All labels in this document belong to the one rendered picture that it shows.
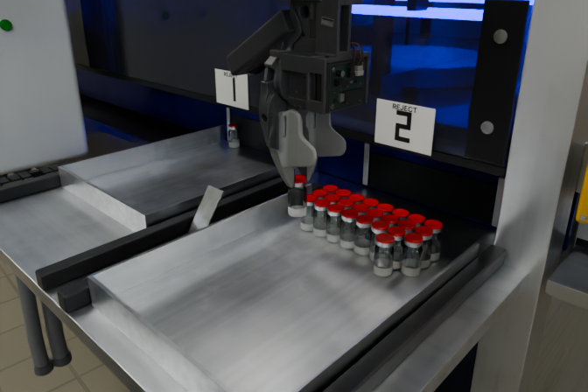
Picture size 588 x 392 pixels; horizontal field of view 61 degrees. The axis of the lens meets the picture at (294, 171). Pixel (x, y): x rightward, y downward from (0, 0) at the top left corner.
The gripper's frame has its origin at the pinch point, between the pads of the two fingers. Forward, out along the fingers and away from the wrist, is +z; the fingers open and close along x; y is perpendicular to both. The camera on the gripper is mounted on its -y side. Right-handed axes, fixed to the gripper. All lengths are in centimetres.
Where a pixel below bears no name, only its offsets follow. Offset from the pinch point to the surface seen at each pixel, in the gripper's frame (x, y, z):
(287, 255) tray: -0.5, -0.6, 11.0
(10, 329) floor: -1, -141, 99
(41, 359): -7, -87, 76
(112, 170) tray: -1.5, -42.3, 10.7
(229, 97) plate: 15.7, -30.4, -1.3
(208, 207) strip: -3.2, -12.4, 7.6
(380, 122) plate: 15.9, 0.6, -2.8
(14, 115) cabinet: -5, -77, 7
